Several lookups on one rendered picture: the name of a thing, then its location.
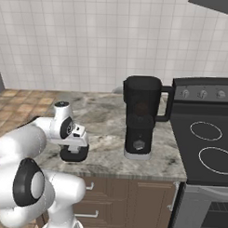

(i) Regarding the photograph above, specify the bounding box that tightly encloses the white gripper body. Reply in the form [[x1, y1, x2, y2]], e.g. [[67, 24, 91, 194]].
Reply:
[[47, 130, 90, 149]]

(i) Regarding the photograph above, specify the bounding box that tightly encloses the black blender with jug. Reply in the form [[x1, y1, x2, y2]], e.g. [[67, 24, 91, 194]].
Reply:
[[120, 74, 177, 162]]

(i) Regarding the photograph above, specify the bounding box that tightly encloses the brown drawer front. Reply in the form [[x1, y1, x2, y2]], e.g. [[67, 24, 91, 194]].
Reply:
[[72, 203, 129, 228], [80, 176, 130, 206]]

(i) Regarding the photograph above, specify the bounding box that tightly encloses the brown cupboard door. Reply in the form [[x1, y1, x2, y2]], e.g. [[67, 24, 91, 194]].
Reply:
[[127, 179, 177, 228]]

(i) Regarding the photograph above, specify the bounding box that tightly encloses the grey stove knob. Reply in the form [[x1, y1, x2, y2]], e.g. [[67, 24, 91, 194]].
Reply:
[[197, 88, 208, 100], [180, 88, 190, 99], [215, 88, 226, 100]]

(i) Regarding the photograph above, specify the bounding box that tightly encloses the black stove with hob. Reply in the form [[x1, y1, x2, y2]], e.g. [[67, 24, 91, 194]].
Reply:
[[166, 75, 228, 228]]

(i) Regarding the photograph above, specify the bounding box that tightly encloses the grey oven door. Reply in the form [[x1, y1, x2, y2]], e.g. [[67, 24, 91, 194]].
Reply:
[[172, 184, 228, 228]]

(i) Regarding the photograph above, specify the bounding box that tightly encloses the dark grey range hood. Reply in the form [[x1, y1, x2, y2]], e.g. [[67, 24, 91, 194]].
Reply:
[[187, 0, 228, 18]]

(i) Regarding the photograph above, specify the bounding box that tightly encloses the white drawer handle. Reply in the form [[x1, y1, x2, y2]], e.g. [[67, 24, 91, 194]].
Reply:
[[74, 208, 100, 220], [85, 181, 96, 192]]

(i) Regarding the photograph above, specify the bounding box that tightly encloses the white cupboard door handle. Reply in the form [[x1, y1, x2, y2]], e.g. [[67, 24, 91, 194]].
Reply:
[[167, 181, 181, 213]]

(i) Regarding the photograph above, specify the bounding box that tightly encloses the grey oven door handle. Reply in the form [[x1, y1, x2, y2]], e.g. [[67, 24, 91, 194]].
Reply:
[[197, 186, 228, 199]]

